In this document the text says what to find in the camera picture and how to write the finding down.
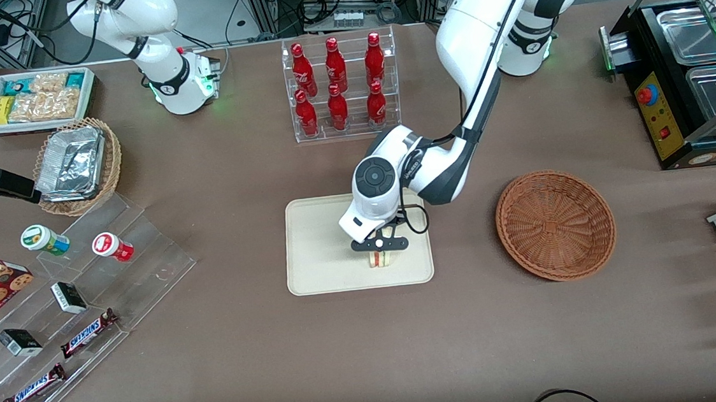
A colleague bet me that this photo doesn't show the large clear rice cracker bag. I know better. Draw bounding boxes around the large clear rice cracker bag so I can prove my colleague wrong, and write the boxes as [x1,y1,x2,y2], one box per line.
[6,87,83,125]

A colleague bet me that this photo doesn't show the red cola bottle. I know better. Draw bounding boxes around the red cola bottle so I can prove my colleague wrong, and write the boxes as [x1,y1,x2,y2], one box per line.
[324,37,349,94]
[362,31,387,89]
[290,41,319,99]
[364,80,389,128]
[326,83,350,133]
[293,89,320,138]

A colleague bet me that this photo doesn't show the green lidded snack cup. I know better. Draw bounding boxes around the green lidded snack cup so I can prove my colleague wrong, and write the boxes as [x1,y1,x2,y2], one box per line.
[19,222,71,259]

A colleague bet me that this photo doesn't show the aluminium foil tray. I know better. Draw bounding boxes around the aluminium foil tray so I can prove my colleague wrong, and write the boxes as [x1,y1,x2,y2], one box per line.
[31,124,110,204]

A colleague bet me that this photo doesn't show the small black carton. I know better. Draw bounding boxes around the small black carton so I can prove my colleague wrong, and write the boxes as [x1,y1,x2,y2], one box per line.
[0,326,44,359]
[50,279,89,317]

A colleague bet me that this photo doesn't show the clear acrylic bottle rack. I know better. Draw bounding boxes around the clear acrylic bottle rack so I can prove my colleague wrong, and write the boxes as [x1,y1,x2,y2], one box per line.
[280,25,404,145]

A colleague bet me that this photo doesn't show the small clear rice cracker bag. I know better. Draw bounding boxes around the small clear rice cracker bag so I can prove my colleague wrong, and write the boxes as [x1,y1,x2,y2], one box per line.
[29,71,69,96]

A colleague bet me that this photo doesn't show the triangular sandwich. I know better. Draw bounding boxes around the triangular sandwich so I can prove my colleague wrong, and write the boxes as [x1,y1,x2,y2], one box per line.
[368,248,397,270]

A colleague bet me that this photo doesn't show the clear acrylic stepped shelf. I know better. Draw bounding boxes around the clear acrylic stepped shelf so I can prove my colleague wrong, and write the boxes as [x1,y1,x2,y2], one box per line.
[0,187,209,402]

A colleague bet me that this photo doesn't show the aluminium frame rail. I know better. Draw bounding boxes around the aluminium frame rail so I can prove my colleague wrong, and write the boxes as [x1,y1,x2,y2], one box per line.
[0,0,55,74]

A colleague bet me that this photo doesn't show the red lidded snack cup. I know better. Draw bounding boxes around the red lidded snack cup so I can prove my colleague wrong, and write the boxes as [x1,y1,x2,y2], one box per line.
[91,229,136,265]

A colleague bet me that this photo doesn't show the round brown wicker basket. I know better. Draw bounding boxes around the round brown wicker basket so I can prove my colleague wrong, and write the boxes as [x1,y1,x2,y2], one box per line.
[492,164,621,287]

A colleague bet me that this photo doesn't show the grey power strip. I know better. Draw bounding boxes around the grey power strip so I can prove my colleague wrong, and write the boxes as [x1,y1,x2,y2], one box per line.
[331,8,366,29]

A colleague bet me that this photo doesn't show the black food warmer machine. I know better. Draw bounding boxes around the black food warmer machine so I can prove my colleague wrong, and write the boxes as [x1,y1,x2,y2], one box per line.
[596,0,716,175]

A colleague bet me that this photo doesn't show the coiled grey cable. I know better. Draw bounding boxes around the coiled grey cable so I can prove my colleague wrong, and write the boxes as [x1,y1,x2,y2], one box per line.
[376,0,404,25]

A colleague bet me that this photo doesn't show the light wicker basket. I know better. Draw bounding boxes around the light wicker basket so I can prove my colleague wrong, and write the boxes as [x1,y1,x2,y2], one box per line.
[29,115,127,220]

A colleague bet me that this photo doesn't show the white rectangular snack bin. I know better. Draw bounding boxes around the white rectangular snack bin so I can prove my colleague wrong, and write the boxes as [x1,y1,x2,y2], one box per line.
[0,66,100,136]

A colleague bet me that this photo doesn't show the cream rectangular serving tray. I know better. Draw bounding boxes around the cream rectangular serving tray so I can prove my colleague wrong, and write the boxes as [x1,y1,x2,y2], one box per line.
[280,186,436,297]

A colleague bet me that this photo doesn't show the brown Snickers bar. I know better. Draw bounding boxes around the brown Snickers bar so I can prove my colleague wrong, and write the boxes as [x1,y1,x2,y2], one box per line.
[57,307,122,360]
[0,362,69,402]

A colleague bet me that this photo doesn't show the black cable loop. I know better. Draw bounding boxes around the black cable loop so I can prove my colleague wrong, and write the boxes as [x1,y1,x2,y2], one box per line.
[521,384,612,402]

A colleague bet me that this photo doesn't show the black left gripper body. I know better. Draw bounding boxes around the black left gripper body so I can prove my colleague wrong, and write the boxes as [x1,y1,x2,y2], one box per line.
[350,234,410,256]

